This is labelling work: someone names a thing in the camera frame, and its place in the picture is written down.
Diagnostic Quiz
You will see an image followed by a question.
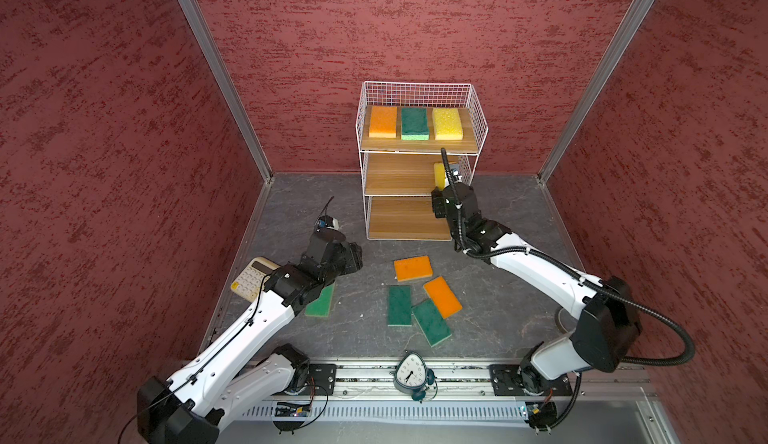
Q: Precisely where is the yellow sponge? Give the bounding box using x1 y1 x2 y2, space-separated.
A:
432 108 463 141
434 163 449 191

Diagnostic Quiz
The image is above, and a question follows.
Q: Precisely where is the dark green sponge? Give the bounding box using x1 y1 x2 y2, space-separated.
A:
401 107 430 141
411 299 452 347
387 286 412 327

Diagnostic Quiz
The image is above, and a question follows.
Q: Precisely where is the orange sponge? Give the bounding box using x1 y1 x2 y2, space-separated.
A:
424 277 463 319
393 256 434 282
368 106 398 139

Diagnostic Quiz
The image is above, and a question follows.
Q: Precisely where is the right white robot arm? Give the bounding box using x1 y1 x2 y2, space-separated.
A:
431 183 641 395

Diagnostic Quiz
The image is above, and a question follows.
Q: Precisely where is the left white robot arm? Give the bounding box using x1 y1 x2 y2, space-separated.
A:
135 228 363 443

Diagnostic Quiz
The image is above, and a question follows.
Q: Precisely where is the bottom wooden shelf board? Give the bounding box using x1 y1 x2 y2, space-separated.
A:
368 196 451 241

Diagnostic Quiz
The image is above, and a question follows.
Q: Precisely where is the wooden shelf board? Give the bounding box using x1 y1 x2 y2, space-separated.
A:
357 106 488 156
363 153 442 197
368 196 451 241

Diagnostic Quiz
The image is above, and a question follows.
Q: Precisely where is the middle wooden shelf board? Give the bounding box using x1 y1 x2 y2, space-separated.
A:
363 153 442 197

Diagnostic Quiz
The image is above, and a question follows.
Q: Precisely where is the top wooden shelf board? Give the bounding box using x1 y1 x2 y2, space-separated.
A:
357 106 488 156

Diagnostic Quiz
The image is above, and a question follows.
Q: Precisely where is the light green sponge left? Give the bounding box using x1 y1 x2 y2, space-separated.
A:
305 285 335 318

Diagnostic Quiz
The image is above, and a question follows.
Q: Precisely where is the beige calculator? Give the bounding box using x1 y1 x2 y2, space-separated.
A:
230 257 280 303

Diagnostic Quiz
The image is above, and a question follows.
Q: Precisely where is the dark green sponge upright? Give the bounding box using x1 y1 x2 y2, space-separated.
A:
387 286 412 327

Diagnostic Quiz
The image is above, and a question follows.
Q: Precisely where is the brown tape roll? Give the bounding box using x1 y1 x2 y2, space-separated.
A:
555 307 578 334

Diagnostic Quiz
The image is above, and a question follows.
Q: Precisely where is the white kitchen timer dial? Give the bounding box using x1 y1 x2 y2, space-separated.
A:
393 352 439 403

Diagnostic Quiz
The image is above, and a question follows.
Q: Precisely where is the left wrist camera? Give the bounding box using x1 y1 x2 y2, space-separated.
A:
315 196 340 231

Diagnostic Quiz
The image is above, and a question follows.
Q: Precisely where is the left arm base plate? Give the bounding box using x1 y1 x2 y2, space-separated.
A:
283 363 338 396

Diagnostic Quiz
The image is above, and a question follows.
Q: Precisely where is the aluminium mounting rail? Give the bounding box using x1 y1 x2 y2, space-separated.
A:
272 357 658 402

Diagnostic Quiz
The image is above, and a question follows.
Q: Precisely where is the white wire shelf rack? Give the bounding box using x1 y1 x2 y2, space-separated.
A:
355 81 488 241

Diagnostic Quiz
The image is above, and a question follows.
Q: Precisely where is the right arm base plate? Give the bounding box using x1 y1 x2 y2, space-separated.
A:
488 364 573 399

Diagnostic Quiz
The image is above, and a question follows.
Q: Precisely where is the black corrugated cable hose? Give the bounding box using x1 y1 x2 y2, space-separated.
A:
440 147 697 368

